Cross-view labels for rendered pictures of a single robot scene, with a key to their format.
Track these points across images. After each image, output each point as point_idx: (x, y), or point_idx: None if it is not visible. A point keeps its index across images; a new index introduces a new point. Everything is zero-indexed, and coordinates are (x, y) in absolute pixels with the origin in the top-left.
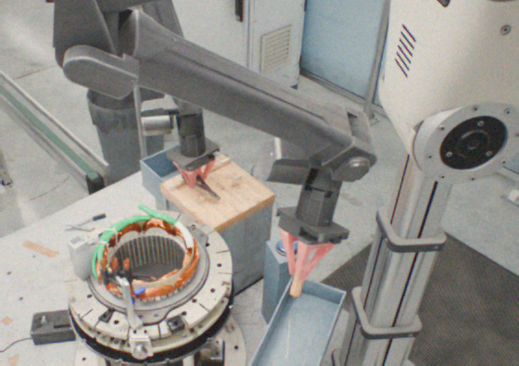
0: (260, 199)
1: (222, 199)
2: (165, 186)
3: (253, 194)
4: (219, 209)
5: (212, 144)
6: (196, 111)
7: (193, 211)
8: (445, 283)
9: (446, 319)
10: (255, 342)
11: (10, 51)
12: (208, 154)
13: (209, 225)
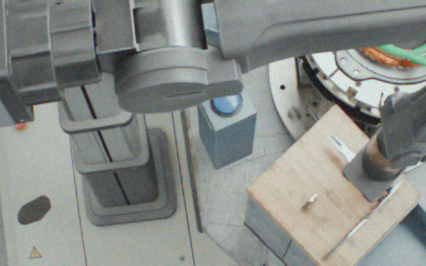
0: (269, 172)
1: (326, 167)
2: (412, 188)
3: (281, 185)
4: (329, 144)
5: (353, 176)
6: None
7: (365, 138)
8: None
9: None
10: (258, 107)
11: None
12: (358, 153)
13: (338, 111)
